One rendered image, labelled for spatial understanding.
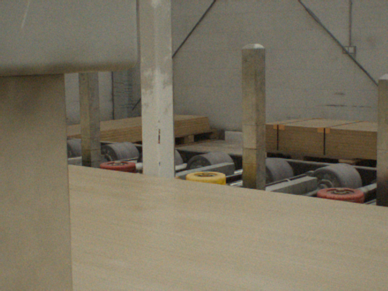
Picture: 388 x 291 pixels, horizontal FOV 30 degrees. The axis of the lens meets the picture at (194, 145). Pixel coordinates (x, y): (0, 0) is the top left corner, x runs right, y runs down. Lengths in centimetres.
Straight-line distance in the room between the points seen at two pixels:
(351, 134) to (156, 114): 538
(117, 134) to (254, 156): 643
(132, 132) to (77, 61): 784
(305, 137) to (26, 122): 684
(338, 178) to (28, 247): 163
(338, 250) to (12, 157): 75
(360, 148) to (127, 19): 655
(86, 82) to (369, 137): 508
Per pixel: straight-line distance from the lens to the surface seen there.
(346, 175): 186
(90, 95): 181
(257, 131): 148
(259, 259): 90
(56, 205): 24
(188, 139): 875
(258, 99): 148
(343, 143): 684
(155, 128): 148
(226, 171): 190
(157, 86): 147
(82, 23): 22
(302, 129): 706
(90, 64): 22
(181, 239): 99
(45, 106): 23
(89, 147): 182
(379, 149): 135
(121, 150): 234
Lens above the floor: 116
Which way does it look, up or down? 8 degrees down
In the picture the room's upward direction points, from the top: 1 degrees counter-clockwise
